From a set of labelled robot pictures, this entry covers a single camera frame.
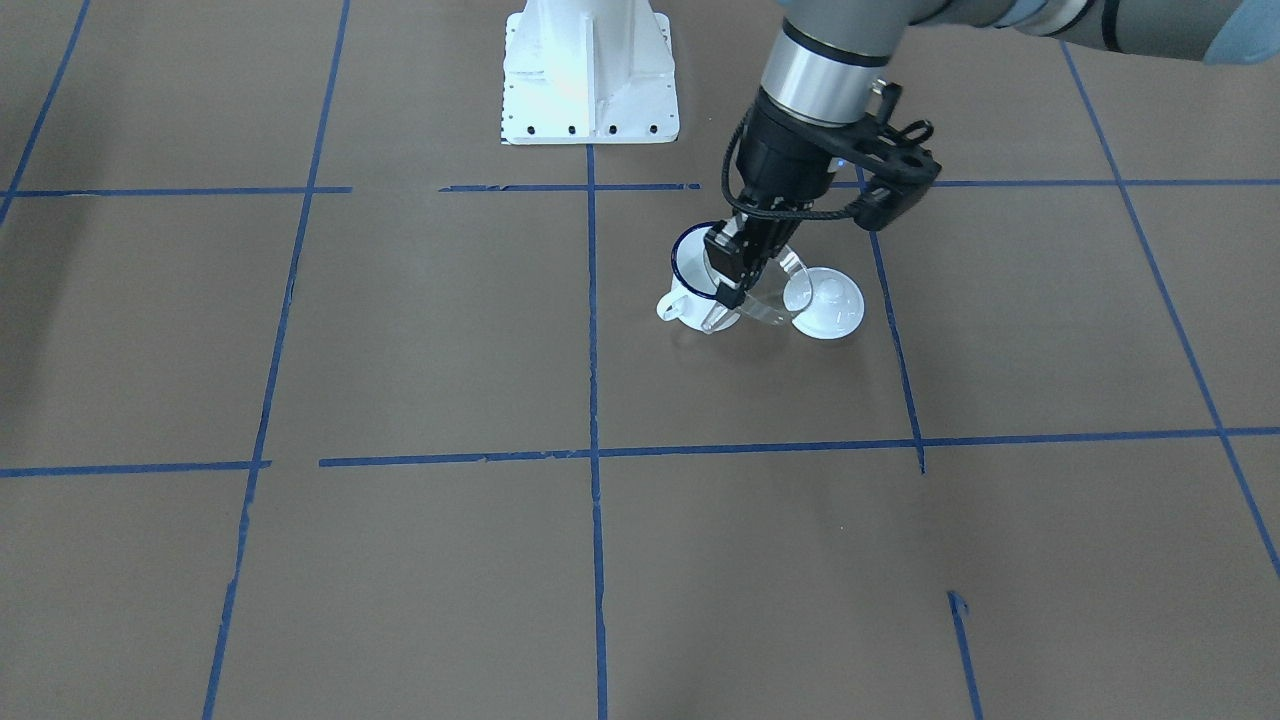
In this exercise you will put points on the clear glass funnel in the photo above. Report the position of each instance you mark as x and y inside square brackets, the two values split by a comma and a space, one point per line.
[764, 301]

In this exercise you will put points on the white mug lid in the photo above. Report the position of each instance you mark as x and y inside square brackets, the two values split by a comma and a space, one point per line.
[826, 304]

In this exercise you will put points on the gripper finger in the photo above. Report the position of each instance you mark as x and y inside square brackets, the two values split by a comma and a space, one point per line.
[772, 236]
[733, 252]

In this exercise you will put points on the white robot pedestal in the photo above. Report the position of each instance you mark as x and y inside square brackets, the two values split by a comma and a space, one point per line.
[577, 72]

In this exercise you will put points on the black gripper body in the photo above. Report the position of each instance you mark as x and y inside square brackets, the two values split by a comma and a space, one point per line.
[788, 153]

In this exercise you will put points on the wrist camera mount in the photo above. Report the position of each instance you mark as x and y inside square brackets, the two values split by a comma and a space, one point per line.
[897, 166]

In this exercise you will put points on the white enamel mug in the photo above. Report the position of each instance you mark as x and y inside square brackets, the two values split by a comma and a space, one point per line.
[691, 298]

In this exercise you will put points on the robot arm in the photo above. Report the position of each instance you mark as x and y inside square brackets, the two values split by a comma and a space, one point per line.
[827, 54]

